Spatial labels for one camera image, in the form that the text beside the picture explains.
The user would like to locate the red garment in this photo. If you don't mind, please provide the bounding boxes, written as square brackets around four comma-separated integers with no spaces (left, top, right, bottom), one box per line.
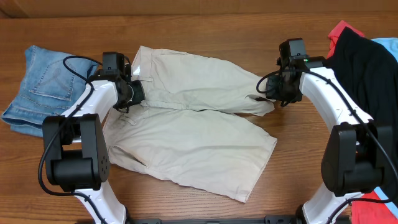
[327,20,397,223]

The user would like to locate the black garment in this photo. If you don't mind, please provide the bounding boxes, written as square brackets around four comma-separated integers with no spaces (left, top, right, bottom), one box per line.
[326,27,398,203]

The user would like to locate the light blue garment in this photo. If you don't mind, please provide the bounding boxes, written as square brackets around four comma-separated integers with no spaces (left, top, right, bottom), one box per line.
[371,37,398,209]

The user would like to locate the folded blue denim jeans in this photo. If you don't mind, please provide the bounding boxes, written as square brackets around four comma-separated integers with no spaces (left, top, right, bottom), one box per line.
[1,45,98,137]

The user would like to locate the beige cotton shorts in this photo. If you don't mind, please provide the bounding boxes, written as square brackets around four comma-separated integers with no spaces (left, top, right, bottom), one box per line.
[103,46,277,203]

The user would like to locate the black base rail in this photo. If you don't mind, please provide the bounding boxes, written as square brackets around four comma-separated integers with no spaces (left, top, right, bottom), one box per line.
[127,215,304,224]

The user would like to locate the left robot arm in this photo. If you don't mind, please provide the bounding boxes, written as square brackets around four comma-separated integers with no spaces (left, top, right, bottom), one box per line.
[38,80,145,223]

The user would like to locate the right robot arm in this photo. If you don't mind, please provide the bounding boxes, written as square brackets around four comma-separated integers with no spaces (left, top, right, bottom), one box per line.
[256,67,397,223]

